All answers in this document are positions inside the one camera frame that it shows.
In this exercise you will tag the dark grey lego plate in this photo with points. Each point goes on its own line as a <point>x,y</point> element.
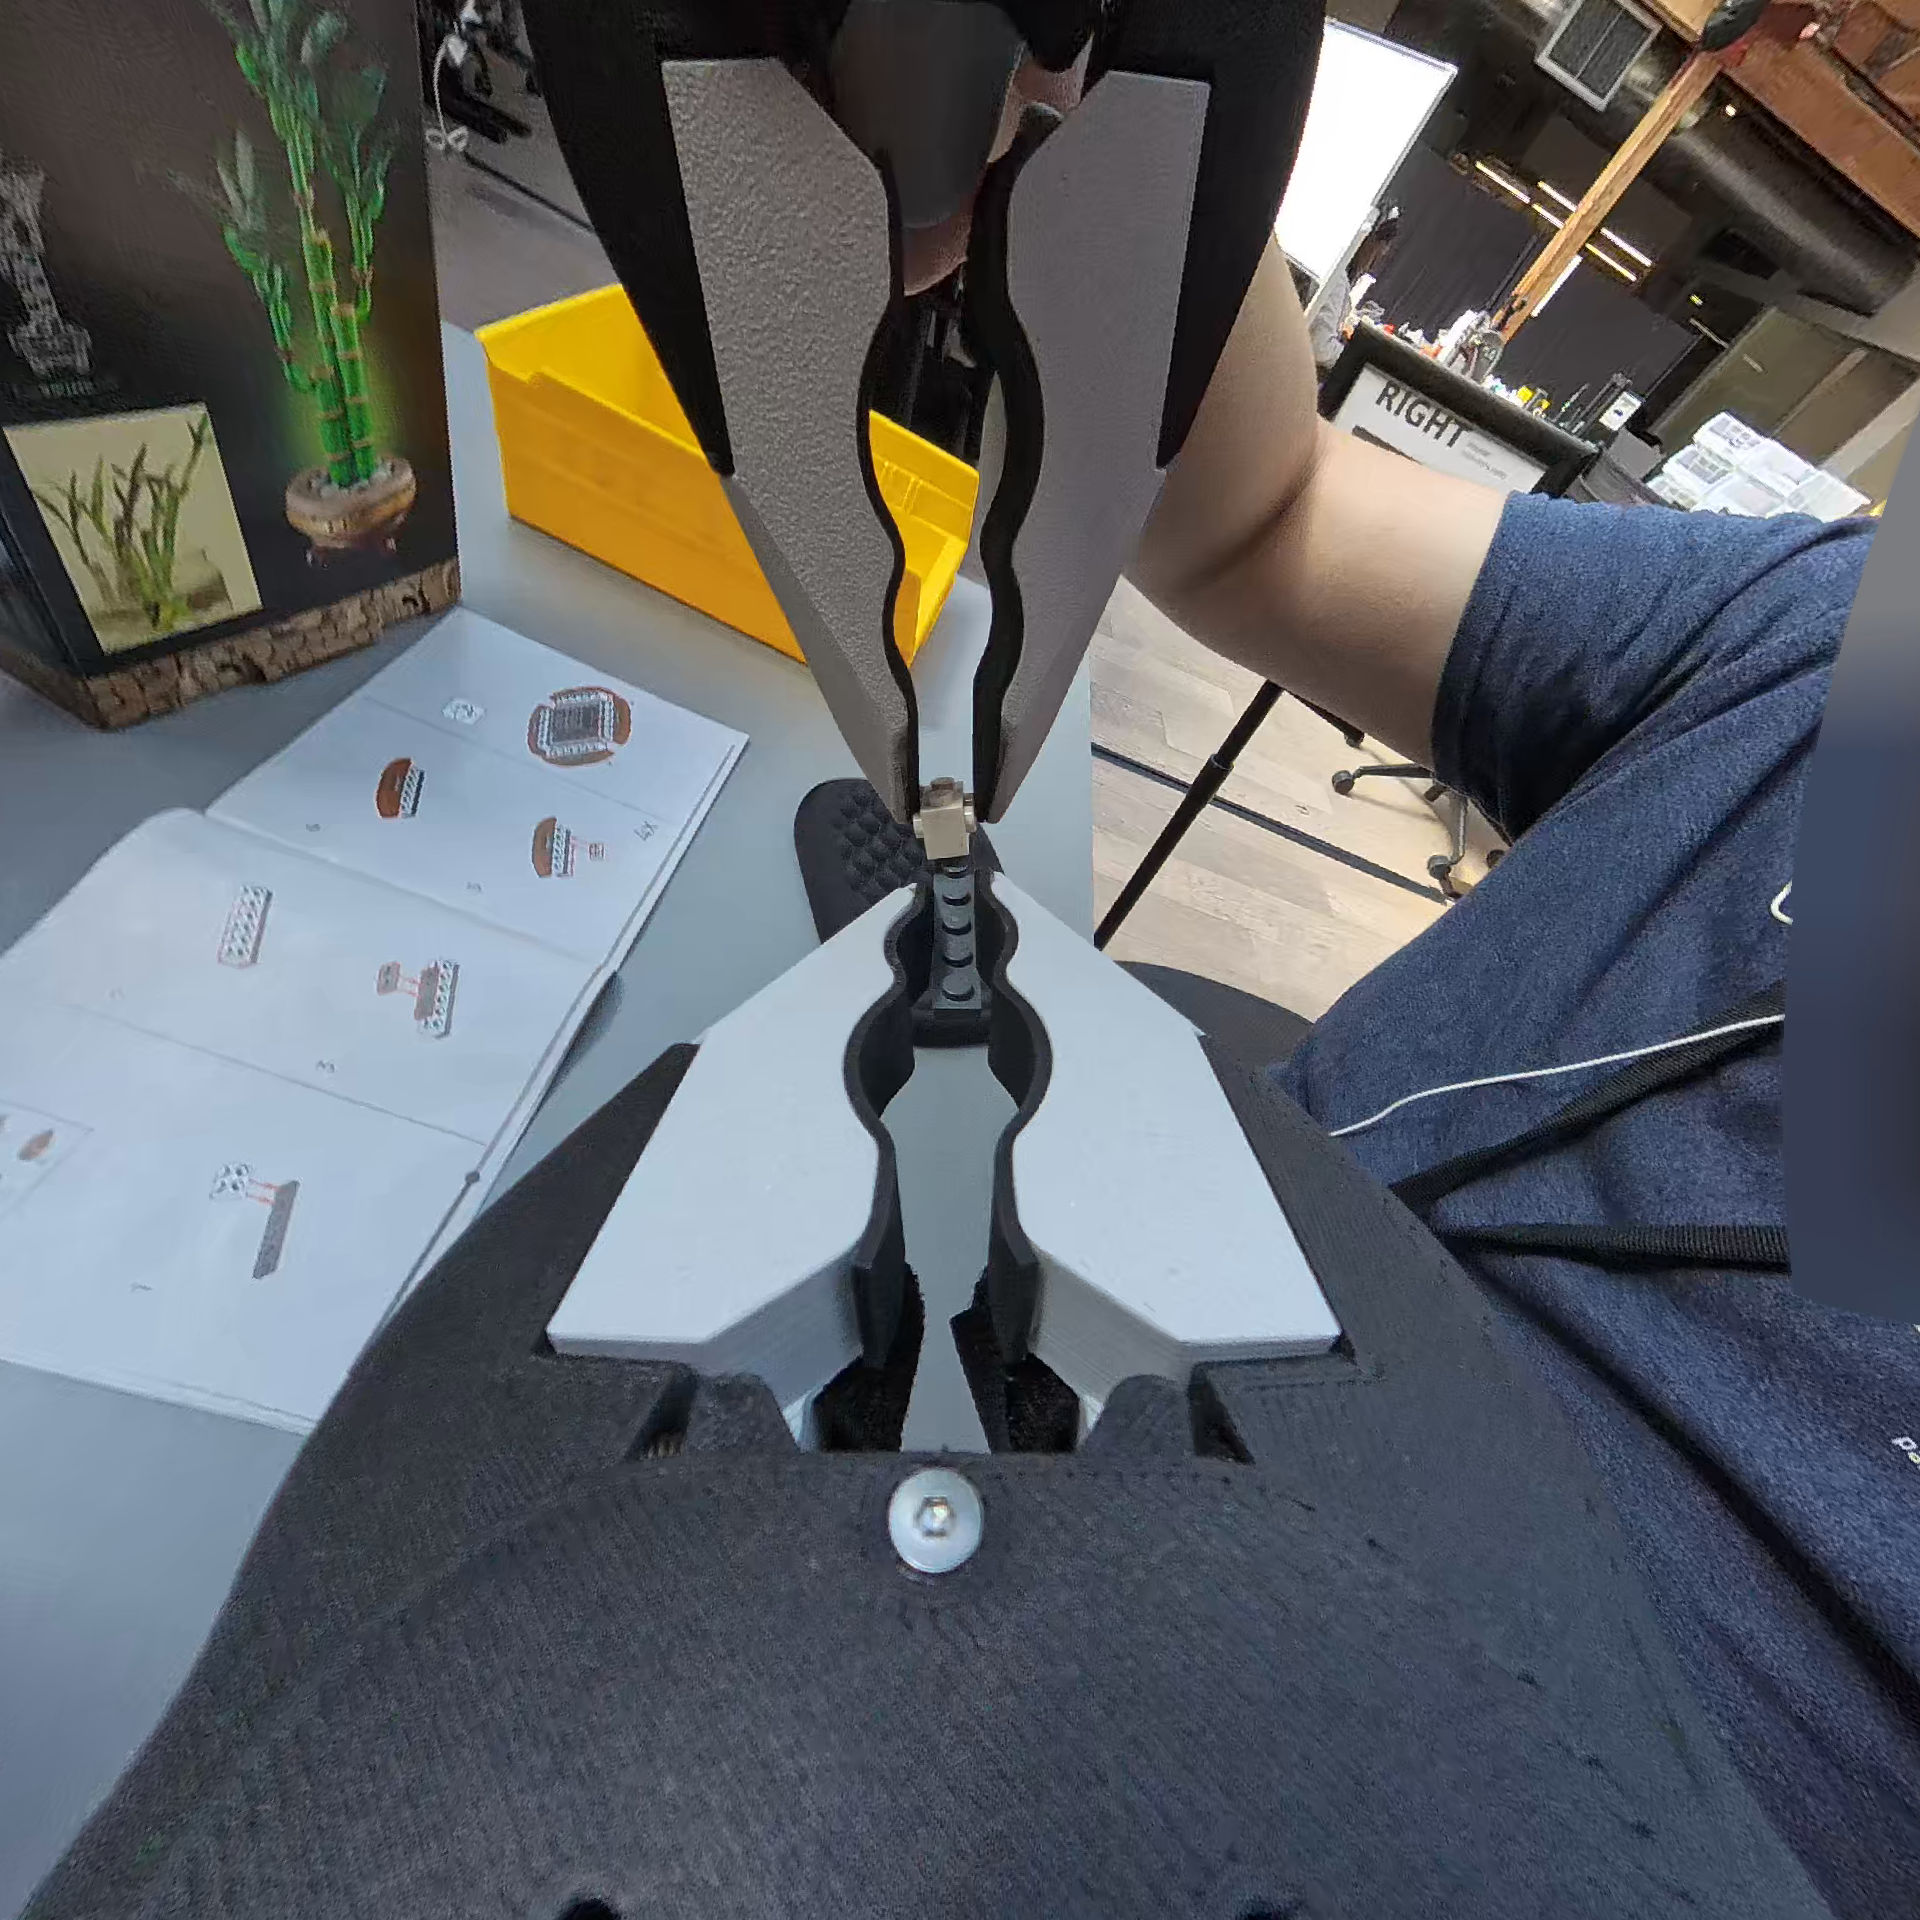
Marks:
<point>953,960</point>

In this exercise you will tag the yellow plastic bin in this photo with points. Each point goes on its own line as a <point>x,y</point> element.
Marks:
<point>628,451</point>

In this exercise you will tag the person's torso in navy shirt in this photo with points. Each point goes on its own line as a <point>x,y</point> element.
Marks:
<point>1575,900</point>

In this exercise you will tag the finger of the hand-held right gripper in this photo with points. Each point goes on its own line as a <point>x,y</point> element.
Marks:
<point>779,329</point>
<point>1108,329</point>

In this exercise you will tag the small pale lego bracket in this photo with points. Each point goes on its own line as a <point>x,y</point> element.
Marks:
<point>948,820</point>

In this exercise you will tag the stack of clear plastic boxes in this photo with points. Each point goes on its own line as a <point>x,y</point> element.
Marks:
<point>1755,473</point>

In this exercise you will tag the white board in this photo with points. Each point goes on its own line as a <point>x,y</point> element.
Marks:
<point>1359,134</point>

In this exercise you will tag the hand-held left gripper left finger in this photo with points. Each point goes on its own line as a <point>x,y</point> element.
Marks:
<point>705,1230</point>

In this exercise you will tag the lego instruction booklet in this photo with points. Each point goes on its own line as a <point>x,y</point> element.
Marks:
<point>299,974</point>

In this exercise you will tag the person's right forearm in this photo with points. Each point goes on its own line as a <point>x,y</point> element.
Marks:
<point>1319,556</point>

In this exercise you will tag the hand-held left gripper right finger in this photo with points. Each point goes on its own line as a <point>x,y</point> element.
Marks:
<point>1171,1213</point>

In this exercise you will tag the black framed marker sign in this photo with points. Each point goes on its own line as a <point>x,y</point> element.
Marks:
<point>1441,421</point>

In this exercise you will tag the black lego set box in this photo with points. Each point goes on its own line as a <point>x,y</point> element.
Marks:
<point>180,299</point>

